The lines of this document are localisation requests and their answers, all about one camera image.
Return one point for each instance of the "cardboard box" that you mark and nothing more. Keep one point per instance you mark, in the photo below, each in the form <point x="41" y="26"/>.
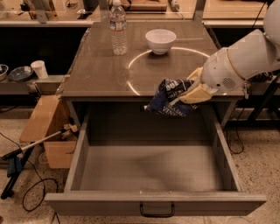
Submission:
<point x="49" y="116"/>

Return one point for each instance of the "grey side shelf left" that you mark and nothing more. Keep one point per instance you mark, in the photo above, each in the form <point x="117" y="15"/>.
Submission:
<point x="46" y="86"/>

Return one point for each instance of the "blue chip bag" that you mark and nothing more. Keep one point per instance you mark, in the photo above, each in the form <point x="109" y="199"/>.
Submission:
<point x="166" y="100"/>

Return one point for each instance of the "open grey top drawer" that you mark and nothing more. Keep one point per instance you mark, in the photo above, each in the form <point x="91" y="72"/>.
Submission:
<point x="156" y="173"/>

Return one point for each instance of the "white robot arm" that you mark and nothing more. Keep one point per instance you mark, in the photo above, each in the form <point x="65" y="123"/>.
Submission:
<point x="259" y="51"/>

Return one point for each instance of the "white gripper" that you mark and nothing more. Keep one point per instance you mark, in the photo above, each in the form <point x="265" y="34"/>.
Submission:
<point x="219" y="72"/>

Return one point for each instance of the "clear plastic water bottle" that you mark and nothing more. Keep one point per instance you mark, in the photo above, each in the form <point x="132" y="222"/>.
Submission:
<point x="118" y="26"/>

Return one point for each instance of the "white paper cup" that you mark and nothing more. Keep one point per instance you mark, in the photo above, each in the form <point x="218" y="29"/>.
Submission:
<point x="39" y="68"/>

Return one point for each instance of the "white ceramic bowl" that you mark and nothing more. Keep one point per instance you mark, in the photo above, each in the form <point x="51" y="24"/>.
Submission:
<point x="160" y="41"/>

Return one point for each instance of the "black grabber tool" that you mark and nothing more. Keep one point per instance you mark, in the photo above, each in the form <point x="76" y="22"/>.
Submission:
<point x="16" y="161"/>

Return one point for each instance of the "blue grey bowl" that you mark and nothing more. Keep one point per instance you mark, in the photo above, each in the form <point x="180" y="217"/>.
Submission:
<point x="21" y="73"/>

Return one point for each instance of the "grey bowl at left edge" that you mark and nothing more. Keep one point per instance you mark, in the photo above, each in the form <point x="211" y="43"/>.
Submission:
<point x="3" y="71"/>

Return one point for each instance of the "grey cabinet with glossy top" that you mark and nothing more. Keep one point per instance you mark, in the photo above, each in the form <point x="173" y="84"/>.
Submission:
<point x="114" y="89"/>

